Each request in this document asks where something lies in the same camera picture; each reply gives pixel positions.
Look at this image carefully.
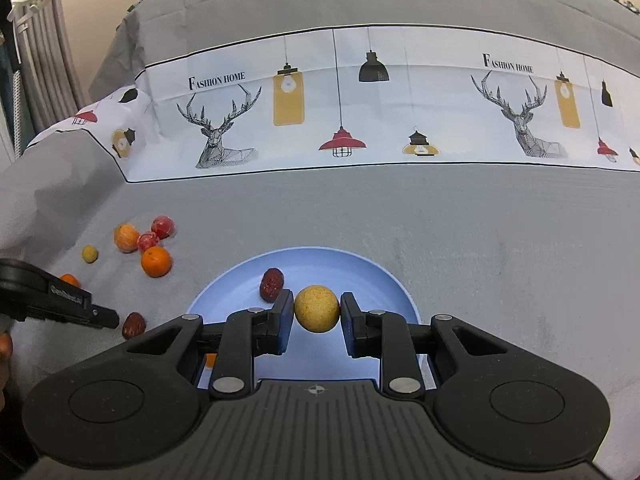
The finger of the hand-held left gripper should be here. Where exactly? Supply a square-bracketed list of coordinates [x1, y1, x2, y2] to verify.
[30, 274, 120, 331]

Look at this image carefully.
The round yellow fruit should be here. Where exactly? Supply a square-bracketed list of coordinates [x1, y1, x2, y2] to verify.
[293, 285, 342, 334]

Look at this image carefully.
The person's left hand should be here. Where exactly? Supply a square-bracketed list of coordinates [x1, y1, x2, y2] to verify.
[0, 332, 14, 411]

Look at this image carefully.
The blue plate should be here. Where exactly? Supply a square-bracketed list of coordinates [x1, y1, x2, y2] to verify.
[186, 246, 420, 393]

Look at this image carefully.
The grey curtain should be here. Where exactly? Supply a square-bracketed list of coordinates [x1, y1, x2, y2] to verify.
[10, 0, 88, 131]

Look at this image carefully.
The pale orange mandarin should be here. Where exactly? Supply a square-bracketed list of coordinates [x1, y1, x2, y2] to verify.
[113, 223, 140, 253]

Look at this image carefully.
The red date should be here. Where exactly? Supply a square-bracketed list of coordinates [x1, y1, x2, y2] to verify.
[259, 268, 286, 303]
[121, 312, 147, 339]

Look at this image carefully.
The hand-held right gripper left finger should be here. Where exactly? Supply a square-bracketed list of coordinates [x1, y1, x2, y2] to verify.
[125, 289, 295, 402]

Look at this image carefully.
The white plastic hanger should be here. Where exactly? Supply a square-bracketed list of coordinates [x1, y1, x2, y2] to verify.
[7, 0, 66, 36]

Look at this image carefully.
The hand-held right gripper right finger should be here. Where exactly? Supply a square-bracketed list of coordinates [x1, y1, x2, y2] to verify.
[340, 291, 506, 396]

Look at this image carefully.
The grey printed bed sheet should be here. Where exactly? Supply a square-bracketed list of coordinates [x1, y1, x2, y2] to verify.
[0, 0, 640, 480]

